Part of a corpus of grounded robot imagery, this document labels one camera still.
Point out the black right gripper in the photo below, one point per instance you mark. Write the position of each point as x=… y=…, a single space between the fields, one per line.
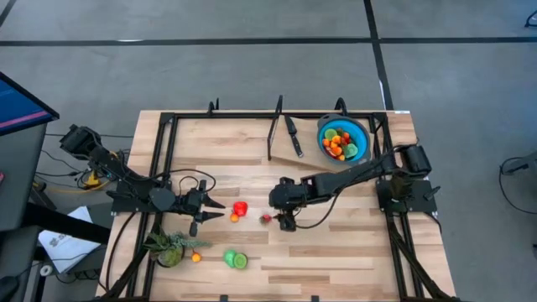
x=288 y=215

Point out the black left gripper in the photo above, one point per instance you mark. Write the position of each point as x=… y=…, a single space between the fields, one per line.
x=193 y=201

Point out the small orange toy fruit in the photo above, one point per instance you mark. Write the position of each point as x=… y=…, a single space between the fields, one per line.
x=342 y=157
x=326 y=142
x=234 y=217
x=196 y=257

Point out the red toy bell pepper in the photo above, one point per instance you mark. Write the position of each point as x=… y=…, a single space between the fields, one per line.
x=240 y=208

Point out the green toy fruit half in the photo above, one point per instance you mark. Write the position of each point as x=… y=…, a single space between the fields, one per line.
x=229 y=258

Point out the black kitchen knife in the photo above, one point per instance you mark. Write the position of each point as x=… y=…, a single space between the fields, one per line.
x=297 y=144

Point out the orange toy fruit with leaf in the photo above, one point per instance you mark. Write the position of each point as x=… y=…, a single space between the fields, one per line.
x=337 y=150

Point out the blue collapsible bowl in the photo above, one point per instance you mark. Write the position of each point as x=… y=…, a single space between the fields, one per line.
x=321 y=138

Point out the yellow-orange toy fruit with leaf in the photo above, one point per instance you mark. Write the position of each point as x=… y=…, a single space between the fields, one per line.
x=335 y=139

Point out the green toy avocado half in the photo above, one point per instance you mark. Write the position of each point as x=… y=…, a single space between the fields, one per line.
x=350 y=150

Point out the brown toy kiwi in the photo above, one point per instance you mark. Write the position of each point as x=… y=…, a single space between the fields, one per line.
x=330 y=133

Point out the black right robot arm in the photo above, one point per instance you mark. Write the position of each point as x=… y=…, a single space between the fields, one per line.
x=335 y=180

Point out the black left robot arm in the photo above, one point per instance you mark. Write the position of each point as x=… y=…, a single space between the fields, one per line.
x=121 y=176

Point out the green potted plant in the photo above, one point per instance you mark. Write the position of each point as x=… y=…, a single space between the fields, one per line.
x=170 y=256

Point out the black table clamp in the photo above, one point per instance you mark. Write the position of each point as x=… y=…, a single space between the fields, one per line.
x=214 y=107
x=340 y=105

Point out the black cart beam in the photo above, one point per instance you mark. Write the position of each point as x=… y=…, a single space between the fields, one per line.
x=63 y=222

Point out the white paper sheet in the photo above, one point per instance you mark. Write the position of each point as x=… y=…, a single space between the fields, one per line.
x=67 y=251

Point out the white tape roll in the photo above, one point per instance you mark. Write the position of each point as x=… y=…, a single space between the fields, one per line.
x=45 y=270

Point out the grey workstation cabinet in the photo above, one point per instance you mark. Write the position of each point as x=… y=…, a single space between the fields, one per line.
x=21 y=176

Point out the monitor with blue screen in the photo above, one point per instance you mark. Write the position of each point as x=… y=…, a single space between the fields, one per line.
x=21 y=105

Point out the black aluminium table frame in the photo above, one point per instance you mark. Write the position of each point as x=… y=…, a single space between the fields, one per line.
x=235 y=115

